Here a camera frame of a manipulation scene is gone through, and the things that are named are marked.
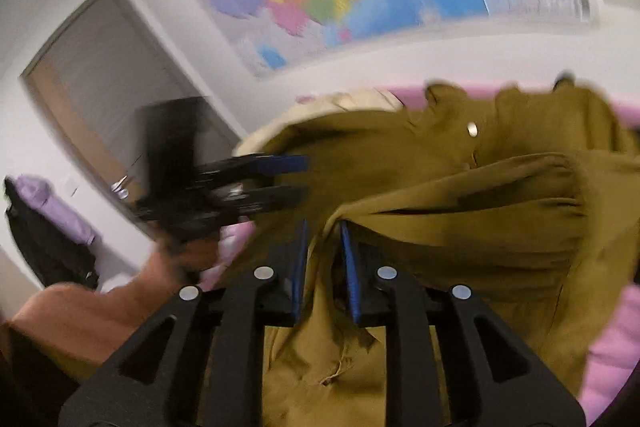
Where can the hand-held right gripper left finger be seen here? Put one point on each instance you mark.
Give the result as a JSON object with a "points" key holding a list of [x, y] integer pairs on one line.
{"points": [[301, 268]]}

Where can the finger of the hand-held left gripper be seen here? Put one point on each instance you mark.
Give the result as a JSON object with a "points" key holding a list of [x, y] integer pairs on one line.
{"points": [[280, 165], [282, 197]]}

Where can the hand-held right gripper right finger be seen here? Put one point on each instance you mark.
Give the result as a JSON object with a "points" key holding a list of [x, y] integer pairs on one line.
{"points": [[350, 278]]}

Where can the olive green shirt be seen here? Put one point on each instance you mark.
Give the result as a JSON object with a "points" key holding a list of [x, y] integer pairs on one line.
{"points": [[475, 217]]}

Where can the person's left forearm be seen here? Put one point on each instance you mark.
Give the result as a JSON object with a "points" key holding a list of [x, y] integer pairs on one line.
{"points": [[100, 312]]}

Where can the black hanging clothes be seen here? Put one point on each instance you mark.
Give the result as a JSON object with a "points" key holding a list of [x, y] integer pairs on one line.
{"points": [[47, 252]]}

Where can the person's left hand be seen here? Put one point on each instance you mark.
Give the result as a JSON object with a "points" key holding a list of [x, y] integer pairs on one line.
{"points": [[200, 253]]}

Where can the cream cloth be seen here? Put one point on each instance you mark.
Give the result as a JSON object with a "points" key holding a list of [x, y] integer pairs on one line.
{"points": [[320, 107]]}

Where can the grey door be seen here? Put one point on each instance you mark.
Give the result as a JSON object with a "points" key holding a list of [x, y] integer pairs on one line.
{"points": [[95, 72]]}

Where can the purple cloth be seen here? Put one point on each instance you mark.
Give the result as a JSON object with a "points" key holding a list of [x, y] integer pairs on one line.
{"points": [[55, 207]]}

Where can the pink bed sheet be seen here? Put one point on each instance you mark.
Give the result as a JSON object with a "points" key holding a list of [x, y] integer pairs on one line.
{"points": [[620, 347]]}

